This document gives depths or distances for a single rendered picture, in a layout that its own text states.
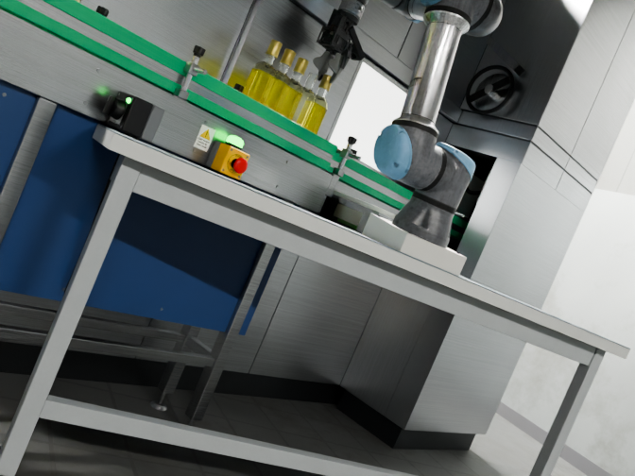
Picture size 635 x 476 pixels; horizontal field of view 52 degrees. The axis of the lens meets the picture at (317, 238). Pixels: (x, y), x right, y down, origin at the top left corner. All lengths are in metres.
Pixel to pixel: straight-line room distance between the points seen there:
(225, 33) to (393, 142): 0.72
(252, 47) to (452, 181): 0.78
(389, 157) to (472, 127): 1.33
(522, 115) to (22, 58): 1.90
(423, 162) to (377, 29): 0.98
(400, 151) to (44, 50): 0.78
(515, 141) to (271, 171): 1.20
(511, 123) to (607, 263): 1.79
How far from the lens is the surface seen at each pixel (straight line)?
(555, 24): 2.88
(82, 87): 1.51
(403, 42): 2.56
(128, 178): 1.34
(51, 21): 1.50
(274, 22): 2.10
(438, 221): 1.62
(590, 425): 4.15
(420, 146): 1.55
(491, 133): 2.78
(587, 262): 4.44
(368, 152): 2.49
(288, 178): 1.87
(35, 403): 1.45
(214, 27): 2.02
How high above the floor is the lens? 0.76
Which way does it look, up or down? 2 degrees down
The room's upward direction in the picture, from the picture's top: 23 degrees clockwise
